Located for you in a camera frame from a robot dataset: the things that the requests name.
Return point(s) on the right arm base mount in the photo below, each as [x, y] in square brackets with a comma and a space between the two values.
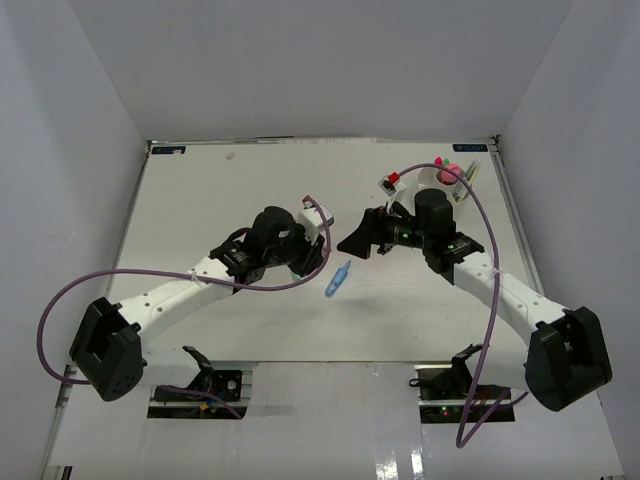
[442, 393]

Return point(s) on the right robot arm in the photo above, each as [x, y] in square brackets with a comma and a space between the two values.
[566, 355]

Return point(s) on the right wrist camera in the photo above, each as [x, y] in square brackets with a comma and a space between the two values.
[392, 185]

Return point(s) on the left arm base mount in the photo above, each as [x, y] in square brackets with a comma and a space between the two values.
[213, 393]

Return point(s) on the white round divided container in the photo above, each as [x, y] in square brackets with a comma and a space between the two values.
[427, 179]

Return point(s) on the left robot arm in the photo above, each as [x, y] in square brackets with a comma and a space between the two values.
[114, 345]

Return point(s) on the pink-lidded small jar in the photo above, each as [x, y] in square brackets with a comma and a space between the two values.
[448, 175]

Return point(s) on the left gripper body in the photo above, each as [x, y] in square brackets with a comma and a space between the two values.
[298, 252]

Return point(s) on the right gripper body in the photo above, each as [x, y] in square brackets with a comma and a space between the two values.
[396, 231]

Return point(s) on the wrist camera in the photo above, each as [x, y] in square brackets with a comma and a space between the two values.
[315, 219]
[392, 185]

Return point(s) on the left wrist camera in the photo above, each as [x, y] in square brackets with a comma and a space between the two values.
[315, 219]

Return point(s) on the blue highlighter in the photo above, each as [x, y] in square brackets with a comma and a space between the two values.
[337, 280]

